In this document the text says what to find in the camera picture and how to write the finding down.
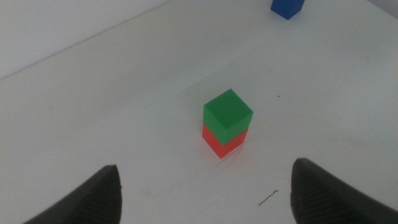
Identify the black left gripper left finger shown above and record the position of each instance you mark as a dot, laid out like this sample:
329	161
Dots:
96	199

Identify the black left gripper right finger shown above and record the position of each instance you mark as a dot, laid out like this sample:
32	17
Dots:
317	199

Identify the red cube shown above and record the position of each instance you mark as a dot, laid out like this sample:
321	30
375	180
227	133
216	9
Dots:
224	149

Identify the green cube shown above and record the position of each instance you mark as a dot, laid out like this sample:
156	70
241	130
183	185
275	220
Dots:
228	115

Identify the blue cube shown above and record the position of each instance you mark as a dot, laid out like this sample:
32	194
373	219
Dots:
287	7

